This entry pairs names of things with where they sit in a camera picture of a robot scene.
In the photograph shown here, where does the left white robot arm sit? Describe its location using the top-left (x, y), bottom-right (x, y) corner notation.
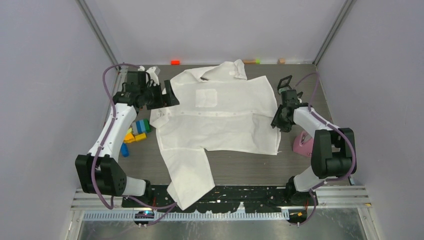
top-left (75, 66), bottom-right (180, 207)

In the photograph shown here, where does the wooden block with green end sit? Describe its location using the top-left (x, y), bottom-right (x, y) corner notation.
top-left (242, 59), bottom-right (261, 65)

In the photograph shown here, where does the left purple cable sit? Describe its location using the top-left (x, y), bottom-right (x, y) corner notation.
top-left (91, 63), bottom-right (178, 227)

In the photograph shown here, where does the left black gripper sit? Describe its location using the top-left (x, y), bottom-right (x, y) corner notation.
top-left (141, 80), bottom-right (179, 110)

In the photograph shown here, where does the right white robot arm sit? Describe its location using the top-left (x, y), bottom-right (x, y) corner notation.
top-left (271, 87), bottom-right (357, 205)

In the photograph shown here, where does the blue toy brick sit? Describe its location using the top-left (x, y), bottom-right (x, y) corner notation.
top-left (120, 143), bottom-right (130, 158)

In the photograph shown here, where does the black display frame with brooch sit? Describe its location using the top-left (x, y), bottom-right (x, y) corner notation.
top-left (277, 75), bottom-right (293, 94)

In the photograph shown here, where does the pink stand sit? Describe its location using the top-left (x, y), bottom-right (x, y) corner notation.
top-left (292, 131), bottom-right (314, 158)

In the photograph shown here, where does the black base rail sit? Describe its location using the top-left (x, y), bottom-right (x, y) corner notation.
top-left (120, 184), bottom-right (319, 215)

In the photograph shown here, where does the white shirt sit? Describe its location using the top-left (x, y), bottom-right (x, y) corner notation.
top-left (149, 60), bottom-right (281, 210)

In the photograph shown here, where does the toy brick pile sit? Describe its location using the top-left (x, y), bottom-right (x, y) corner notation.
top-left (123, 118), bottom-right (152, 144)

